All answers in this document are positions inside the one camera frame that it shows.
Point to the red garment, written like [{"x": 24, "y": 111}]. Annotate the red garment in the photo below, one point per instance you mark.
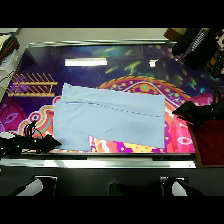
[{"x": 211, "y": 143}]

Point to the light blue pants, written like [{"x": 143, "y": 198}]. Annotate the light blue pants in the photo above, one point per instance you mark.
[{"x": 110, "y": 123}]

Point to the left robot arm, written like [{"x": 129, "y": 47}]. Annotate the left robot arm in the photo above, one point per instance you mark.
[{"x": 23, "y": 144}]

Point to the silver frame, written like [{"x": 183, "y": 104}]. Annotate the silver frame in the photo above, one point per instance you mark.
[{"x": 100, "y": 163}]

